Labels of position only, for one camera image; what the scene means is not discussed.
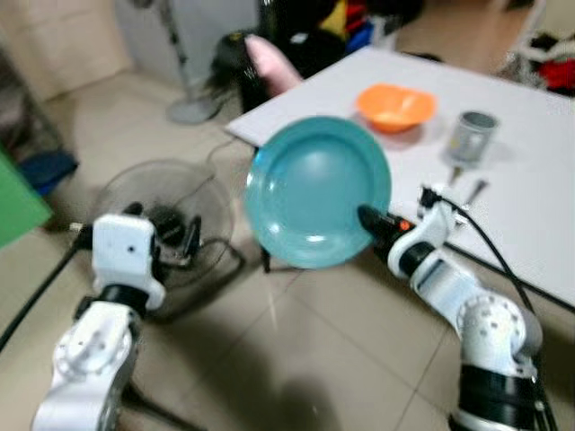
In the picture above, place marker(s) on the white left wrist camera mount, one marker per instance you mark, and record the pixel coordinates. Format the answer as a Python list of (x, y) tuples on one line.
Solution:
[(124, 250)]

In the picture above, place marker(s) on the green board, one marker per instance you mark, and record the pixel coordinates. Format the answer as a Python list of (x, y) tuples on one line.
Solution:
[(18, 206)]

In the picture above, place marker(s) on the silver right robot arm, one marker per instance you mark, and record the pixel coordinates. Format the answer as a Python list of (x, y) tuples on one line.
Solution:
[(476, 314)]

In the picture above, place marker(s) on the pink pillow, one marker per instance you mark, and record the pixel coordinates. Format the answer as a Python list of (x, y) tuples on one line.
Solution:
[(272, 65)]

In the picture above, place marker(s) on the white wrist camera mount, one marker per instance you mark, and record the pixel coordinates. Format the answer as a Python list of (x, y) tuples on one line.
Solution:
[(432, 226), (124, 250)]

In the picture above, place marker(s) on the short silver cutlery piece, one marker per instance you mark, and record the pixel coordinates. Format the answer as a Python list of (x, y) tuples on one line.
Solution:
[(455, 174)]

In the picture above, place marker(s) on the teal round plate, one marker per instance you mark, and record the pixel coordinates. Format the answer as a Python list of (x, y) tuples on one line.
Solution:
[(314, 189)]

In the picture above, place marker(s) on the black shaggy bundle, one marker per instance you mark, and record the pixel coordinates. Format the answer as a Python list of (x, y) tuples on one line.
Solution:
[(230, 67)]

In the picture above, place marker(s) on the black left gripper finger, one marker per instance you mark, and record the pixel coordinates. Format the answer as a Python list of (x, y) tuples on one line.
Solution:
[(192, 241)]

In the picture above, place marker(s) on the grey metal cup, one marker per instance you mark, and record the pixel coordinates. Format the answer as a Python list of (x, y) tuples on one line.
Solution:
[(473, 139)]

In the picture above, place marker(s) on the grey pedestal fan stand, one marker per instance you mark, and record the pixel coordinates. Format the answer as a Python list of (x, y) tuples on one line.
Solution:
[(192, 109)]

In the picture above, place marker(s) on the orange plastic bowl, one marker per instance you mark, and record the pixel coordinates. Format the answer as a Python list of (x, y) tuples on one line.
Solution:
[(395, 108)]

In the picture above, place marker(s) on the colourful clothes pile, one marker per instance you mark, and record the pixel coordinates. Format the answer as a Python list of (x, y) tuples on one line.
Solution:
[(314, 31)]

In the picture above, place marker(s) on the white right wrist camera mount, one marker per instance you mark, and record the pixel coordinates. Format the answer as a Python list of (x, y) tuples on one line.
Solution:
[(432, 226)]

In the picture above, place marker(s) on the blue floor object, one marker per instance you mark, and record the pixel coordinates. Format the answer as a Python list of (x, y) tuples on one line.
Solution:
[(47, 171)]

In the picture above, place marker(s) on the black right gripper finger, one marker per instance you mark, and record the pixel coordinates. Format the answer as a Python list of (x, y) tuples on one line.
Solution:
[(369, 216)]

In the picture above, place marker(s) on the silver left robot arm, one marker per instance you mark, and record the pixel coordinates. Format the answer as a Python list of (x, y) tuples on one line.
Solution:
[(90, 359)]

